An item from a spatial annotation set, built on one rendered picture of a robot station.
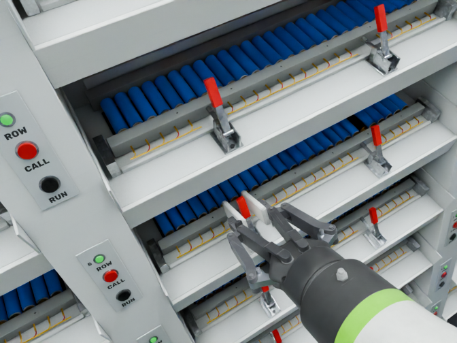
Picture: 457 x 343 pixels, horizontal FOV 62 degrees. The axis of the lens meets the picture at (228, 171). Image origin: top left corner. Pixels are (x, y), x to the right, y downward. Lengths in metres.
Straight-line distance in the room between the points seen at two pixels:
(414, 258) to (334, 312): 0.74
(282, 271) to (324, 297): 0.09
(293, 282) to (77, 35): 0.32
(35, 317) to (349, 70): 0.58
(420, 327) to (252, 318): 0.47
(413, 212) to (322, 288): 0.57
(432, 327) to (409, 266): 0.74
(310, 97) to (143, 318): 0.40
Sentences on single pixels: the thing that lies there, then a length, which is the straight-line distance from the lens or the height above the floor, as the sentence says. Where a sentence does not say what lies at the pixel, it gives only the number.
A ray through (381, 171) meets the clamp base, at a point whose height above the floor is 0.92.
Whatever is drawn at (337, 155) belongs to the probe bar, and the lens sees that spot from 0.70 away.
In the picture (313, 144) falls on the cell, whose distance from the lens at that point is 0.71.
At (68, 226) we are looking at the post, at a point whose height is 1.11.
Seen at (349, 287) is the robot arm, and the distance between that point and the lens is 0.38.
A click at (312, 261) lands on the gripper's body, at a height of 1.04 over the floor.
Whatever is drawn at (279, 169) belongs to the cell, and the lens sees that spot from 0.67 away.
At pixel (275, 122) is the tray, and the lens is 0.52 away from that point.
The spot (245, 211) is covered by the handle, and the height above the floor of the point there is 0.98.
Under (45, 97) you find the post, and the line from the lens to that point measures 0.39.
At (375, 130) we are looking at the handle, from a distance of 0.69.
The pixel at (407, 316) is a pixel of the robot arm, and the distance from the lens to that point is 0.36.
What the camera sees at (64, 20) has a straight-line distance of 0.40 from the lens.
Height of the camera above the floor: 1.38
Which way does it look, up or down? 38 degrees down
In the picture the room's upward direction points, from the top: 15 degrees counter-clockwise
